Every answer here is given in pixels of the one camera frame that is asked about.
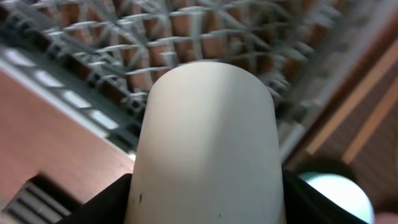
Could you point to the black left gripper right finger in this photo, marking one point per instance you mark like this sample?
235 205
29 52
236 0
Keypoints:
305 205

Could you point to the wooden chopstick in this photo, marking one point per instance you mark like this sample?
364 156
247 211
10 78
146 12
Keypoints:
371 79
368 128

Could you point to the grey dishwasher rack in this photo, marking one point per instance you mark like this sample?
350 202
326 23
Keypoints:
97 60

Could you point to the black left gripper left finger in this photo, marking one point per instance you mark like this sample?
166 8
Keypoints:
107 207

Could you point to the dark brown serving tray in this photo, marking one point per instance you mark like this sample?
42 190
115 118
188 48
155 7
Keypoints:
375 167

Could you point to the light blue bowl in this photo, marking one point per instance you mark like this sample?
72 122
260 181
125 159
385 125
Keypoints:
343 192

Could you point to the white cup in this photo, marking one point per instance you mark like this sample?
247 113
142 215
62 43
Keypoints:
208 150

